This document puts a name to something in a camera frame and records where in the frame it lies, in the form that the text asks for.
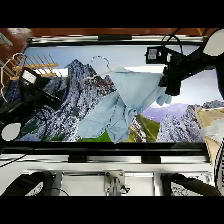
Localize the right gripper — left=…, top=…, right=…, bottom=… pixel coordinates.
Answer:
left=162, top=54, right=188, bottom=97

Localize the light blue shirt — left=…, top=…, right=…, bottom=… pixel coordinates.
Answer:
left=77, top=67, right=173, bottom=144

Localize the beige garment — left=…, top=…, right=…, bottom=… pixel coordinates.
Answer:
left=194, top=106, right=224, bottom=158

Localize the white garment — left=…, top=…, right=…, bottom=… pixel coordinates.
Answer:
left=203, top=118, right=224, bottom=145

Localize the white clothes hanger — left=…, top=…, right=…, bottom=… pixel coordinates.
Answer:
left=0, top=52, right=27, bottom=103
left=84, top=55, right=116, bottom=80

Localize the brown clothes hanger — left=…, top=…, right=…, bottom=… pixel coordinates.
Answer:
left=10, top=53, right=60, bottom=81

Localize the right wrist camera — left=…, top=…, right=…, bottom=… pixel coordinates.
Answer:
left=145, top=45, right=174, bottom=65

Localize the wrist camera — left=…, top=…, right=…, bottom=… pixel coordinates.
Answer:
left=145, top=45, right=174, bottom=65
left=18, top=67, right=43, bottom=88

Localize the black cable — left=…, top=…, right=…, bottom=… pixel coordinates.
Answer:
left=161, top=28, right=185, bottom=57

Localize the silver frame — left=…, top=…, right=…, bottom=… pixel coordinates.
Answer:
left=0, top=153, right=224, bottom=197

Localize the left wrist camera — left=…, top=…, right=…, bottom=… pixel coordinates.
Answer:
left=18, top=67, right=43, bottom=88

